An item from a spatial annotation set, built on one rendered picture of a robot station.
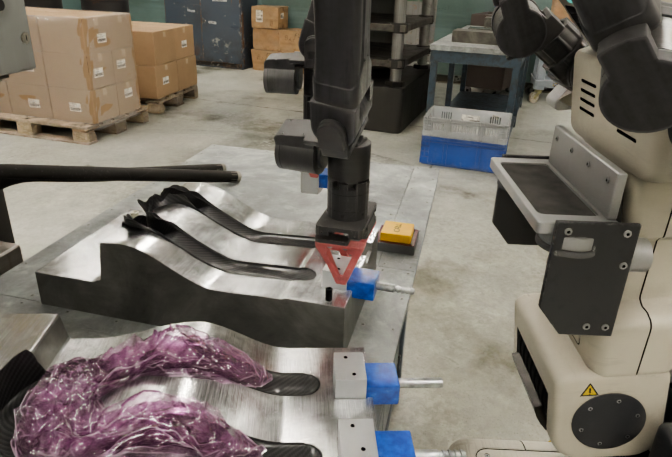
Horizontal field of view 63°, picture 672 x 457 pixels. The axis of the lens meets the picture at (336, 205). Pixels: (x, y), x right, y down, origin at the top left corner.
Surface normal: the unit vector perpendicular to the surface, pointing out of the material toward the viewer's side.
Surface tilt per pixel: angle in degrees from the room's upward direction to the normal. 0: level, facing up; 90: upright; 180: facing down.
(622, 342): 90
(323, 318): 90
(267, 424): 17
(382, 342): 0
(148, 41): 90
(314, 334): 90
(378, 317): 0
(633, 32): 32
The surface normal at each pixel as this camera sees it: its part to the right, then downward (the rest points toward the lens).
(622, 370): -0.03, 0.39
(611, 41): -0.69, -0.64
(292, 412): 0.03, -0.92
